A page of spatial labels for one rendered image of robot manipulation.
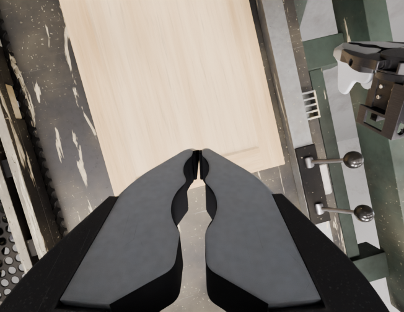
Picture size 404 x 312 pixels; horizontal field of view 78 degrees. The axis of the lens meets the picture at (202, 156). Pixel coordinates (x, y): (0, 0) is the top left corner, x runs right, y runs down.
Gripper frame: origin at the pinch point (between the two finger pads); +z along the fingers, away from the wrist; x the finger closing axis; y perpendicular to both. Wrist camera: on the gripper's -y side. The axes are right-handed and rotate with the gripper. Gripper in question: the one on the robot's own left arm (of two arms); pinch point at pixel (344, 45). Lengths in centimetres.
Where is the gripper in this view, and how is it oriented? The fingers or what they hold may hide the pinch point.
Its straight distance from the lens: 42.6
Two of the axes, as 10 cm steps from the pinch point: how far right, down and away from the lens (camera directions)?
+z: -2.1, -5.0, 8.4
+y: 1.2, 8.4, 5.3
